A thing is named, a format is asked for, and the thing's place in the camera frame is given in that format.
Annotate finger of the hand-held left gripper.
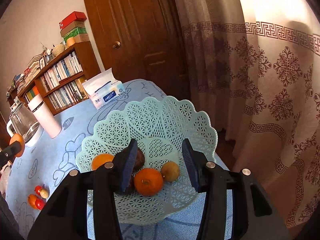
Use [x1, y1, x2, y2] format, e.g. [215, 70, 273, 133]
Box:
[0, 142, 22, 167]

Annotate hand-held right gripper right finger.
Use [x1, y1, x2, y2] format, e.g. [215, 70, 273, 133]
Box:
[182, 138, 292, 240]

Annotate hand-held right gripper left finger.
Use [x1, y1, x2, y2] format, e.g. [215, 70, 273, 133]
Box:
[27, 139, 139, 240]

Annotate large dark purple mangosteen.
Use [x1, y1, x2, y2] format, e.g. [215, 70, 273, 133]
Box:
[120, 147, 145, 173]

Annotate small pale orange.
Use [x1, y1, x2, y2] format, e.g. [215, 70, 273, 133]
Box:
[9, 133, 25, 157]

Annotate small dark purple mangosteen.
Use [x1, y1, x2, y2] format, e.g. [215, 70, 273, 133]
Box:
[115, 174, 136, 195]

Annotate small brown kiwi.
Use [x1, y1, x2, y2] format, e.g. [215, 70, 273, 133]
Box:
[161, 162, 180, 182]

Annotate mandarin orange with stem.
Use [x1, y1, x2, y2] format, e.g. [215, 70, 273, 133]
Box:
[134, 168, 164, 197]

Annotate oval orange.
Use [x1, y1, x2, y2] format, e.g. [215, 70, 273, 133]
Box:
[91, 153, 115, 171]

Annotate light green plastic basket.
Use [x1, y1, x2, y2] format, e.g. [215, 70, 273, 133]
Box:
[76, 95, 218, 225]

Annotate large round orange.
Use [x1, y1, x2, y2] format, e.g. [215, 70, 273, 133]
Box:
[27, 194, 39, 208]

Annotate white thermos bottle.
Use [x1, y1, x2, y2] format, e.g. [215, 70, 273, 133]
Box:
[27, 95, 62, 139]

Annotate blue printed tablecloth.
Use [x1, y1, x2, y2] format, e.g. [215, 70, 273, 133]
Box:
[5, 79, 234, 240]

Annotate white tissue pack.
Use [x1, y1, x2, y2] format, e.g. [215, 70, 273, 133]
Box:
[82, 68, 125, 110]

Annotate pile of books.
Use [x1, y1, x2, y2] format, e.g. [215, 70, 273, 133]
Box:
[10, 54, 47, 93]

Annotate rows of shelved books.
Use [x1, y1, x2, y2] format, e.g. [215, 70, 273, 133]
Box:
[25, 51, 88, 110]

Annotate brown wooden bookshelf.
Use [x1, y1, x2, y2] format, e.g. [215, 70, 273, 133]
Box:
[7, 41, 105, 117]

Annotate small woven basket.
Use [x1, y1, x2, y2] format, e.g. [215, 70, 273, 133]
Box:
[52, 44, 66, 57]

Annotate brown wooden door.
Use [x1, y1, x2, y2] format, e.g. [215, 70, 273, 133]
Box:
[80, 0, 192, 98]

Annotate green cardboard box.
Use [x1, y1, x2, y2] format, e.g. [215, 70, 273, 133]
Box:
[63, 27, 88, 42]

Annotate beige cardboard box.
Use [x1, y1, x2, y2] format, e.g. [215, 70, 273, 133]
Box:
[60, 21, 87, 37]

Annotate red cardboard box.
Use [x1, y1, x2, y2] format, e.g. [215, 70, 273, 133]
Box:
[59, 11, 87, 32]

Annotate glass kettle with white handle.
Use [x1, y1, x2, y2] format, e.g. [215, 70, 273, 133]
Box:
[6, 96, 44, 148]

